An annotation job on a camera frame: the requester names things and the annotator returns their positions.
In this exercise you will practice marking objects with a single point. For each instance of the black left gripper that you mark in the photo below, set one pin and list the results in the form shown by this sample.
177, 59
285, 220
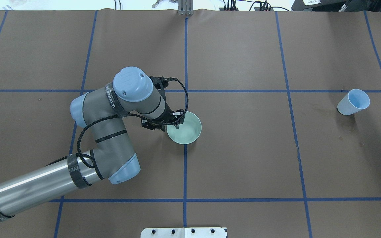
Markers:
168, 118

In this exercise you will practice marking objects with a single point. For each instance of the light green ceramic bowl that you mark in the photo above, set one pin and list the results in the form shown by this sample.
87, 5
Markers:
188, 131

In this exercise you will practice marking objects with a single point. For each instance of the light blue plastic cup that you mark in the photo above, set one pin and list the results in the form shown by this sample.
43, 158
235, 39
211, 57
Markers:
354, 101

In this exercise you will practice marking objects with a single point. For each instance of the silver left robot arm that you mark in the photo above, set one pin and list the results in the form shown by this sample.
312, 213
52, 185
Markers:
104, 148

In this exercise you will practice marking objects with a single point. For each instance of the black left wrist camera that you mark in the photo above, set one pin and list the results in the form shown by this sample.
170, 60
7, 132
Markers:
160, 83

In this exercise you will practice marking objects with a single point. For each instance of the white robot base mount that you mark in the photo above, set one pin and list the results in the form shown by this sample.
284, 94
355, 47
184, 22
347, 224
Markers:
185, 232

